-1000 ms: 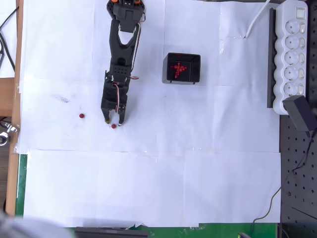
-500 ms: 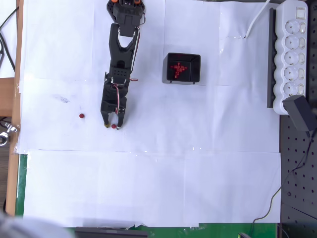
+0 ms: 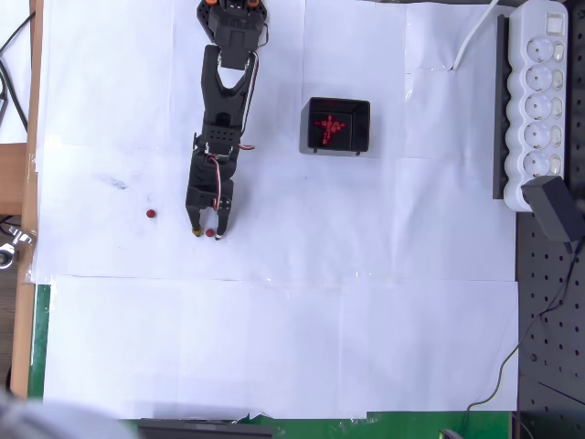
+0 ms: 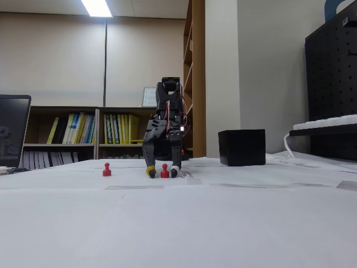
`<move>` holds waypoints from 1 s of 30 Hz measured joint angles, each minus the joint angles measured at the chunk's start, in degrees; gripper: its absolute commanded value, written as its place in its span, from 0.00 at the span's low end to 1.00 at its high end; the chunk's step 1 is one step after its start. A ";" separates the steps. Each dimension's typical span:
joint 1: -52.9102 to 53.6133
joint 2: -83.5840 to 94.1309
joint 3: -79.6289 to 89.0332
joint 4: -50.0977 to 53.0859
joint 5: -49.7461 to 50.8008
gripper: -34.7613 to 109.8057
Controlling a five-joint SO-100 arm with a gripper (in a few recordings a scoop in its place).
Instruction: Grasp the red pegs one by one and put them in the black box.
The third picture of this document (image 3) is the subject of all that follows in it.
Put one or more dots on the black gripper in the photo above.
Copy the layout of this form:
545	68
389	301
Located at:
201	196

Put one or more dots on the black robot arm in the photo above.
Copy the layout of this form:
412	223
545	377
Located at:
224	91

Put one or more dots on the black open box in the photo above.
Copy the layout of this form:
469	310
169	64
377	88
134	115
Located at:
359	123

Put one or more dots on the white paper table cover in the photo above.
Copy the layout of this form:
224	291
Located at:
274	343

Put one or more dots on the metal clamp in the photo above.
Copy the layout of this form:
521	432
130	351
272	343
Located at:
9	250

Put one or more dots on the green cutting mat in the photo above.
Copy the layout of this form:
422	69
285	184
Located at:
39	343

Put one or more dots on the black flat device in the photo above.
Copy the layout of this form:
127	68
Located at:
205	431

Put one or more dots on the blurred grey rounded object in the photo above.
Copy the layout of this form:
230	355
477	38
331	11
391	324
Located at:
45	420

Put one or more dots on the white power strip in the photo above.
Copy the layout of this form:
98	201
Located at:
518	137

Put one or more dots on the small black yellow-edged object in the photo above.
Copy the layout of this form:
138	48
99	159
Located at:
449	434

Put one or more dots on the black power adapter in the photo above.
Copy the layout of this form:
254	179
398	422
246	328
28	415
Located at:
550	208

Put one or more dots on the black pegboard panel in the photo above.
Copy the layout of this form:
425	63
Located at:
548	343

